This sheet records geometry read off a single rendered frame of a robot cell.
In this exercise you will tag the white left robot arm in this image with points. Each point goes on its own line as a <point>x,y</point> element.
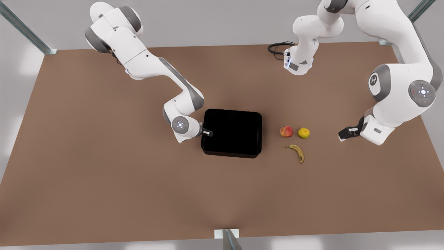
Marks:
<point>399,97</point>

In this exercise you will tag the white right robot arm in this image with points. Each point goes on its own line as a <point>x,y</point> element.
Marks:
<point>138,59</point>

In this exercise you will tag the black rectangular tray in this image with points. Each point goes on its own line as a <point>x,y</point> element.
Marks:
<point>231,133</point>

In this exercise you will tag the yellow-green pear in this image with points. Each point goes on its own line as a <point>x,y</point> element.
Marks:
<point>304,133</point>

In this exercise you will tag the spotted yellow banana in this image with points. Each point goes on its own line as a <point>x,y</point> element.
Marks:
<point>299,152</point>

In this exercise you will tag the red apple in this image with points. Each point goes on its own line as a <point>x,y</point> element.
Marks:
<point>286,132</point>

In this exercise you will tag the silver frame post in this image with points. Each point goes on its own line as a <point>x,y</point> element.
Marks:
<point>229,239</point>
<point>418,12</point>
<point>24,28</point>

